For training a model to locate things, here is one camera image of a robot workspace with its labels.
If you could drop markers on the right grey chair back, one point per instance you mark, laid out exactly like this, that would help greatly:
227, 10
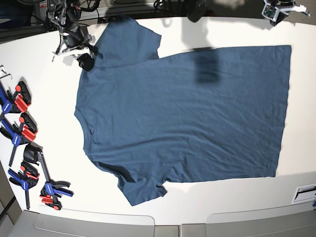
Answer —
287, 221

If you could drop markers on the left grey chair back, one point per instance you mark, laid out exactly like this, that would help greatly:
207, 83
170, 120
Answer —
32, 224

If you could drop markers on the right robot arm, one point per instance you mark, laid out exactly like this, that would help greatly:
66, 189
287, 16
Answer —
66, 13

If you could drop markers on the grey chair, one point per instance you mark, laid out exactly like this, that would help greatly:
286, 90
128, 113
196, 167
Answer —
32, 224
287, 221

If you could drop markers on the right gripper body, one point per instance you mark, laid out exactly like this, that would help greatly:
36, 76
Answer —
74, 41

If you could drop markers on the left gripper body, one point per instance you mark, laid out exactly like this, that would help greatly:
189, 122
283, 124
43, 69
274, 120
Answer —
281, 12

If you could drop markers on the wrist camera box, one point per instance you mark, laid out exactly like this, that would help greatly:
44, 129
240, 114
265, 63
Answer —
70, 59
269, 12

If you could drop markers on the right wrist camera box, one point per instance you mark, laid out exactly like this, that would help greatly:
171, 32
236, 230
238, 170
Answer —
70, 59

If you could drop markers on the bottom blue red bar clamp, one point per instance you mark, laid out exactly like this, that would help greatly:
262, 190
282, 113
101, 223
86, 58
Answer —
52, 190

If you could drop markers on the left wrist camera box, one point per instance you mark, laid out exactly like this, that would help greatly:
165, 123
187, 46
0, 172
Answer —
269, 12

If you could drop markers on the top blue red bar clamp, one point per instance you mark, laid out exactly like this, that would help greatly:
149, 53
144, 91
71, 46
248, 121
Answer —
15, 103

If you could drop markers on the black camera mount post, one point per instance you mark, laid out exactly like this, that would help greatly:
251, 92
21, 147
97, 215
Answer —
196, 9

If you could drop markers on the blue T-shirt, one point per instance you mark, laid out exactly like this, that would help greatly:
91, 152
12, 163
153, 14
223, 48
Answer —
205, 115

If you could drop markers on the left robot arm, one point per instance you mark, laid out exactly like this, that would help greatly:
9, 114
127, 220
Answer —
285, 3

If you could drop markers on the blue red bar clamp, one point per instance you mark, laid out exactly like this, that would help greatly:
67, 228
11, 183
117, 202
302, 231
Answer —
27, 178
52, 190
24, 134
15, 103

